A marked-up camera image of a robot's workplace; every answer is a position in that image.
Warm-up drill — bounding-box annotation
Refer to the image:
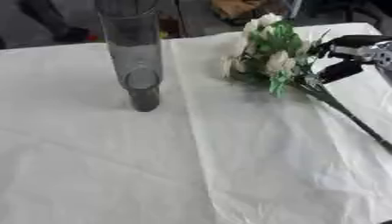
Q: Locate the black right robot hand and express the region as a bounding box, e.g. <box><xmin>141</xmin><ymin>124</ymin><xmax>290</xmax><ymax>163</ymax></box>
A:
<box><xmin>306</xmin><ymin>34</ymin><xmax>392</xmax><ymax>88</ymax></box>

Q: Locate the white artificial flower bouquet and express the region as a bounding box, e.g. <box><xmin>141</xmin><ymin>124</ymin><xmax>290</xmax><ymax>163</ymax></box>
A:
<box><xmin>219</xmin><ymin>12</ymin><xmax>392</xmax><ymax>155</ymax></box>

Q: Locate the tall clear glass vase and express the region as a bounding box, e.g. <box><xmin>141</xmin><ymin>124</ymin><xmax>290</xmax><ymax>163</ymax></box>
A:
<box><xmin>93</xmin><ymin>0</ymin><xmax>165</xmax><ymax>113</ymax></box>

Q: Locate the tan bag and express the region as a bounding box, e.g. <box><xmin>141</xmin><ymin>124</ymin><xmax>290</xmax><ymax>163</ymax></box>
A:
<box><xmin>209</xmin><ymin>0</ymin><xmax>273</xmax><ymax>21</ymax></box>

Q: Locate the black chair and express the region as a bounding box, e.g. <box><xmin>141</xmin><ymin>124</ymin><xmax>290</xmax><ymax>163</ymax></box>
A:
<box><xmin>15</xmin><ymin>0</ymin><xmax>92</xmax><ymax>44</ymax></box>

